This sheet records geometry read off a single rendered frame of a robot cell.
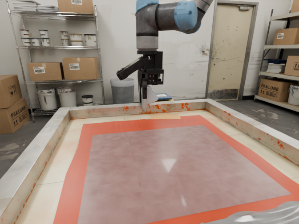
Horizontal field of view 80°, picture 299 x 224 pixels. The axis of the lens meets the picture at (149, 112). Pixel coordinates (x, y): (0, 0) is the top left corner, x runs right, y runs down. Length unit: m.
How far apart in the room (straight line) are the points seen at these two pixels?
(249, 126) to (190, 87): 3.68
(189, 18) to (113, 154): 0.42
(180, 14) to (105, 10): 3.26
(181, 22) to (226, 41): 4.03
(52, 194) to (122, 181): 0.12
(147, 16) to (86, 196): 0.51
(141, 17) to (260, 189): 0.54
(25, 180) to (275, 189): 0.41
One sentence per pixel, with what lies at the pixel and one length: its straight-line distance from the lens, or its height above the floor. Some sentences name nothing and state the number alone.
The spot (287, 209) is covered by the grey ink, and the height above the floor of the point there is 0.96.
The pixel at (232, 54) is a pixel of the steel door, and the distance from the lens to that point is 4.71.
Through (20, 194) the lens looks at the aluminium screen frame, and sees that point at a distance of 0.35.
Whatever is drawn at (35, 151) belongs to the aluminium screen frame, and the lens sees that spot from 0.43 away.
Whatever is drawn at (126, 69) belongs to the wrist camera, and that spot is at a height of 1.12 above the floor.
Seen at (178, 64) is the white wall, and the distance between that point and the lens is 4.02.
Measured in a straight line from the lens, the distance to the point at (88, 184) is 0.36.
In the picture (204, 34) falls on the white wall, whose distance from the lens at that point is 4.24.
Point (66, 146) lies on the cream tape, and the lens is 0.50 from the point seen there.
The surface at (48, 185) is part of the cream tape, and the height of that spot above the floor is 0.96.
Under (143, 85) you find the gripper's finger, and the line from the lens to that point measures 0.61.
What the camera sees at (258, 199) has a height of 0.96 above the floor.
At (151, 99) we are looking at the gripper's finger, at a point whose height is 1.01.
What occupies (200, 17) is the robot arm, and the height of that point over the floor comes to 1.29.
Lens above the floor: 1.18
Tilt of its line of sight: 19 degrees down
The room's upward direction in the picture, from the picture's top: straight up
